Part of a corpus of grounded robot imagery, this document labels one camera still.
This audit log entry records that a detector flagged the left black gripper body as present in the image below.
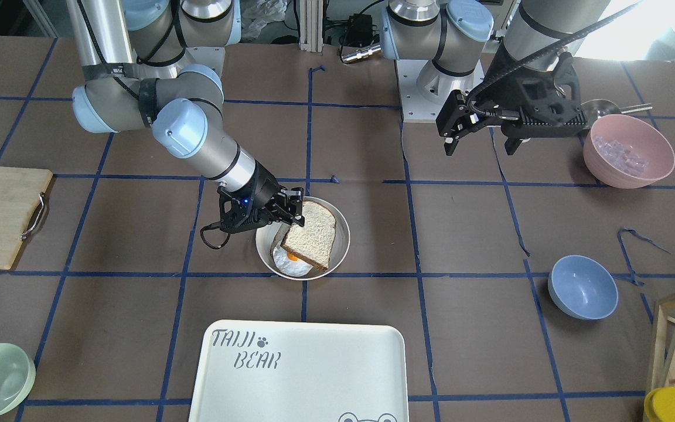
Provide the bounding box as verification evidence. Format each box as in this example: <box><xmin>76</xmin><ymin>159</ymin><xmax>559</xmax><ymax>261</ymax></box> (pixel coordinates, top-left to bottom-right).
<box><xmin>436</xmin><ymin>52</ymin><xmax>588</xmax><ymax>139</ymax></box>

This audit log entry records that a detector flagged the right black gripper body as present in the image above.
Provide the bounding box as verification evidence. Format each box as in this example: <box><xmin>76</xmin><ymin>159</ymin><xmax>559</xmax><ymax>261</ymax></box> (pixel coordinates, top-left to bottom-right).
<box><xmin>218</xmin><ymin>162</ymin><xmax>287</xmax><ymax>233</ymax></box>

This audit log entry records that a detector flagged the bread slice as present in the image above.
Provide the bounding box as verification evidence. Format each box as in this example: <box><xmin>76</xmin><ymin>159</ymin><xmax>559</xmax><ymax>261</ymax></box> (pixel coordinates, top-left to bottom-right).
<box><xmin>270</xmin><ymin>223</ymin><xmax>291</xmax><ymax>254</ymax></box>
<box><xmin>282</xmin><ymin>200</ymin><xmax>336</xmax><ymax>271</ymax></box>

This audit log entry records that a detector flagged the white round plate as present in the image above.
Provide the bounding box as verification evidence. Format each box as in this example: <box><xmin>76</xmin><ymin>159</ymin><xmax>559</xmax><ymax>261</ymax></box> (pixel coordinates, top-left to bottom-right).
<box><xmin>255</xmin><ymin>196</ymin><xmax>350</xmax><ymax>281</ymax></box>

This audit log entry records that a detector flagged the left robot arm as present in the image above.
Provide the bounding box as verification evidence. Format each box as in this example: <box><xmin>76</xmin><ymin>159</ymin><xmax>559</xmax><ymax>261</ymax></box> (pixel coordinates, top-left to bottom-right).
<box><xmin>380</xmin><ymin>1</ymin><xmax>608</xmax><ymax>155</ymax></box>

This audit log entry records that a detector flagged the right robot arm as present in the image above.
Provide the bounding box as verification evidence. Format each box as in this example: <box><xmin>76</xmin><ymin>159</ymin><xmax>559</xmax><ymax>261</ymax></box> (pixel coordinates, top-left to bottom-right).
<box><xmin>67</xmin><ymin>1</ymin><xmax>305</xmax><ymax>233</ymax></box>

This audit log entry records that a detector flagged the bread slice on plate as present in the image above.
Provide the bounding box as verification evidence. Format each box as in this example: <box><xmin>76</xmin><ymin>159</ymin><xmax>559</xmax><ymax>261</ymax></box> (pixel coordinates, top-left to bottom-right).
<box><xmin>270</xmin><ymin>223</ymin><xmax>291</xmax><ymax>254</ymax></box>

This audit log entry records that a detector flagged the fried egg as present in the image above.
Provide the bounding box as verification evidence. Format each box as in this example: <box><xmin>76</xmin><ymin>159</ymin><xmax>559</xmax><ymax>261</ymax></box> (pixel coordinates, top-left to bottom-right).
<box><xmin>271</xmin><ymin>246</ymin><xmax>313</xmax><ymax>277</ymax></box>

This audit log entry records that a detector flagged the metal ladle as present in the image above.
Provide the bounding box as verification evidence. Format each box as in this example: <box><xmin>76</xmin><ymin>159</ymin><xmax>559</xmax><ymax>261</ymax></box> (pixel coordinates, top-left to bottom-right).
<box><xmin>581</xmin><ymin>99</ymin><xmax>653</xmax><ymax>118</ymax></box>

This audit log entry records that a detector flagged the pink bowl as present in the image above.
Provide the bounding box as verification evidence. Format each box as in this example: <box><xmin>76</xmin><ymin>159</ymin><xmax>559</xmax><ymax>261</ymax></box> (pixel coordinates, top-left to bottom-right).
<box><xmin>583</xmin><ymin>114</ymin><xmax>675</xmax><ymax>189</ymax></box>

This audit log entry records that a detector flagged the blue bowl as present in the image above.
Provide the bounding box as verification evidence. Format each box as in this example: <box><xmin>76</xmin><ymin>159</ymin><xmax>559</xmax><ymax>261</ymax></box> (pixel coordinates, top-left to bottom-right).
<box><xmin>547</xmin><ymin>256</ymin><xmax>619</xmax><ymax>321</ymax></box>

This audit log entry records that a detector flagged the white bear tray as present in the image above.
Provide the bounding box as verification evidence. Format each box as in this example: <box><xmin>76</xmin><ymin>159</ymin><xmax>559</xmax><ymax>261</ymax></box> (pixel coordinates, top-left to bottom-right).
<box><xmin>189</xmin><ymin>319</ymin><xmax>410</xmax><ymax>421</ymax></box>

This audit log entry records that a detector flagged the yellow cup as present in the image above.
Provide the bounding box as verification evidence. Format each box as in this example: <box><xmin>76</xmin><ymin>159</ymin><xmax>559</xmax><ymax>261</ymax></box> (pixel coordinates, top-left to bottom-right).
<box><xmin>643</xmin><ymin>386</ymin><xmax>675</xmax><ymax>421</ymax></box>

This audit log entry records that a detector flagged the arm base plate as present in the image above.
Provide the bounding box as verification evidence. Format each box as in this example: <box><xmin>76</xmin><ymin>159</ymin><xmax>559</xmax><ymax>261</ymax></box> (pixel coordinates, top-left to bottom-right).
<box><xmin>396</xmin><ymin>60</ymin><xmax>485</xmax><ymax>123</ymax></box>

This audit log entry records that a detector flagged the aluminium frame post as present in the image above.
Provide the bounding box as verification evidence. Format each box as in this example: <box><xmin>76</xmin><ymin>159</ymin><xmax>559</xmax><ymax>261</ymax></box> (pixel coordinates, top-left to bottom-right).
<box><xmin>298</xmin><ymin>0</ymin><xmax>324</xmax><ymax>55</ymax></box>

